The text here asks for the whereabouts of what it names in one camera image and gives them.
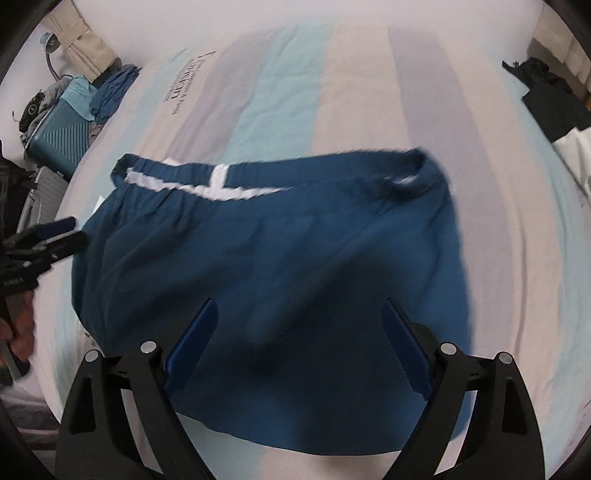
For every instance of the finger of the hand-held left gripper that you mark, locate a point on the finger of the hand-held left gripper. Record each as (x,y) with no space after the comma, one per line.
(67,244)
(57,226)

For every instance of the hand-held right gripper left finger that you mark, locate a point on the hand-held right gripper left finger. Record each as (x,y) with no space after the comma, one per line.
(194,350)

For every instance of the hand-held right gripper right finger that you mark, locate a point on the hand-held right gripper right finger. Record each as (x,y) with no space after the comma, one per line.
(408,350)

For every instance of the blue and white jacket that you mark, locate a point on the blue and white jacket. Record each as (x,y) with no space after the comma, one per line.
(277,258)

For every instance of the grey clothes pile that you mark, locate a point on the grey clothes pile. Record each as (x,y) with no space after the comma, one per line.
(41,108)

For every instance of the crumpled blue clothes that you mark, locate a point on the crumpled blue clothes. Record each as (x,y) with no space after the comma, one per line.
(113,90)

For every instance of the person's left hand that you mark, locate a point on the person's left hand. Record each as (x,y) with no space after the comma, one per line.
(23,327)

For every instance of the grey ribbed suitcase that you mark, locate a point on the grey ribbed suitcase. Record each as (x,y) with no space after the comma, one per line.
(44,196)

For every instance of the black backpack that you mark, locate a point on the black backpack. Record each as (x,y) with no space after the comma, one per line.
(11,184)

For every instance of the teal suitcase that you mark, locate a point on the teal suitcase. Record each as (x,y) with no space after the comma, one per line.
(57,143)

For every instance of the tan cloth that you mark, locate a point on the tan cloth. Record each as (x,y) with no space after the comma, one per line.
(96,130)

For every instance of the light blue cloth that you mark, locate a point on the light blue cloth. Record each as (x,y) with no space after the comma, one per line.
(81,94)

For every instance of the gooseneck desk lamp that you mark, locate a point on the gooseneck desk lamp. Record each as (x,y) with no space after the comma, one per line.
(50,44)

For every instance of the beige curtain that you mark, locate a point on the beige curtain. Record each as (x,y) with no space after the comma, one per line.
(83,41)

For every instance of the white cloth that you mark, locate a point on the white cloth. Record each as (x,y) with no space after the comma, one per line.
(575,152)

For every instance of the striped bed sheet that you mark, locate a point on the striped bed sheet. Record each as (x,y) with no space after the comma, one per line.
(346,92)

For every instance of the black cloth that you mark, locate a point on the black cloth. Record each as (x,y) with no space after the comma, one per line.
(549,97)

